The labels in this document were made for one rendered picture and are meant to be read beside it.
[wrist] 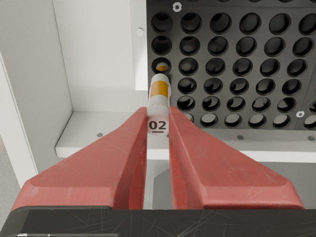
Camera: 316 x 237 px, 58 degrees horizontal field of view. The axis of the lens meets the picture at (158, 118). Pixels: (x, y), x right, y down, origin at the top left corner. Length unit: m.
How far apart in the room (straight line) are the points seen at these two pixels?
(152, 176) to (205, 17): 1.31
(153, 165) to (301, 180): 0.96
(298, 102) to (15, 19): 0.20
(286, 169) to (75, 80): 0.43
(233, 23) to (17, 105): 0.14
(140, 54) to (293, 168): 0.39
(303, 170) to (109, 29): 0.39
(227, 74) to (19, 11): 0.14
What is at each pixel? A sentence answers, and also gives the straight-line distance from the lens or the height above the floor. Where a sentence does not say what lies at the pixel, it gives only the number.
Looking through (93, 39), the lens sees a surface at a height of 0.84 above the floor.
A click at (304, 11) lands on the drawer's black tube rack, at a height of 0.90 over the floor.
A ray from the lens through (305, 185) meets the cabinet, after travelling 0.53.
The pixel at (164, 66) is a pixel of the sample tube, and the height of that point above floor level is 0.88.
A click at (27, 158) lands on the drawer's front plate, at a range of 0.22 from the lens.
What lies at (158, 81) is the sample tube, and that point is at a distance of 0.16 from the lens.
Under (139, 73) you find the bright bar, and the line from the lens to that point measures 0.25.
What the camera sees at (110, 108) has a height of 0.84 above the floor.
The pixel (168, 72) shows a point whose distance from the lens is 0.20.
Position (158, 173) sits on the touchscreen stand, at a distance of 1.45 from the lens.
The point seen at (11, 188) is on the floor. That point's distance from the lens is 1.80.
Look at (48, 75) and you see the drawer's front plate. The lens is 0.24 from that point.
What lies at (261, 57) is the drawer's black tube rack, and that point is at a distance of 0.20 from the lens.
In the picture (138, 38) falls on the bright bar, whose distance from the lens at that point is 0.24.
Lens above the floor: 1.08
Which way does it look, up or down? 57 degrees down
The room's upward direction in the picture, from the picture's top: 177 degrees counter-clockwise
